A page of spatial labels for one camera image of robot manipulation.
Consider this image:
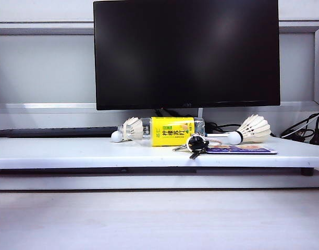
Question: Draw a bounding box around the clear bottle yellow label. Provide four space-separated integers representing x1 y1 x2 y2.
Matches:
117 116 206 148

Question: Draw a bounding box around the black desk cable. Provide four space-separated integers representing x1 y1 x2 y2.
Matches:
204 121 241 134

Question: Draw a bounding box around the blue printed key card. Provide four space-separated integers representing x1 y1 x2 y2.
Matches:
204 144 279 155

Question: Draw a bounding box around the white desk riser board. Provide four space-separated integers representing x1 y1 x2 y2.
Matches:
0 135 319 170

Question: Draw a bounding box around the black key bunch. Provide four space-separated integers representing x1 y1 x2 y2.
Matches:
171 132 210 160

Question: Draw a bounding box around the black monitor cable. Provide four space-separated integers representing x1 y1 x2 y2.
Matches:
154 108 194 118

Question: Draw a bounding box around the grey wall rail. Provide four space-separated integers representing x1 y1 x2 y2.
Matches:
0 21 319 36

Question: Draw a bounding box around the black power cable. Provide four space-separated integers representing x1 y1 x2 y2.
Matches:
279 110 319 143

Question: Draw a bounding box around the white keychain cord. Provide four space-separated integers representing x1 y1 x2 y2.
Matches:
205 137 223 146

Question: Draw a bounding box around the black computer keyboard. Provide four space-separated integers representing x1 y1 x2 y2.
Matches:
0 126 119 139

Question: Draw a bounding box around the black computer monitor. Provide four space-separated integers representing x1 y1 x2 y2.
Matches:
93 0 281 111

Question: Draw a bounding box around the white feather shuttlecock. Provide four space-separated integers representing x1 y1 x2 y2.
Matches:
111 117 145 143
228 114 272 145

